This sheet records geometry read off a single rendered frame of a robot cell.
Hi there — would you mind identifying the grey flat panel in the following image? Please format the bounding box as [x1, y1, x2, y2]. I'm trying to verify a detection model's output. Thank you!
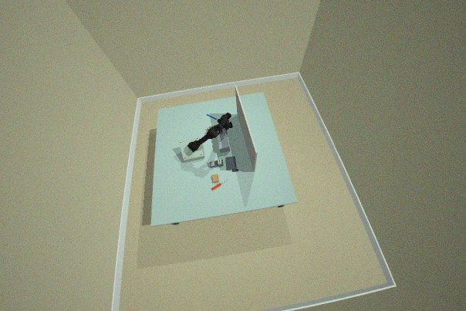
[235, 85, 258, 172]

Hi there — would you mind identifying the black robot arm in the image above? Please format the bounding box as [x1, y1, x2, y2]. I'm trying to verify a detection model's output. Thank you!
[187, 113, 231, 152]

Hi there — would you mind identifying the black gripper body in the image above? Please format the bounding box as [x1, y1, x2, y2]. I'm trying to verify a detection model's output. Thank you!
[214, 122, 233, 131]

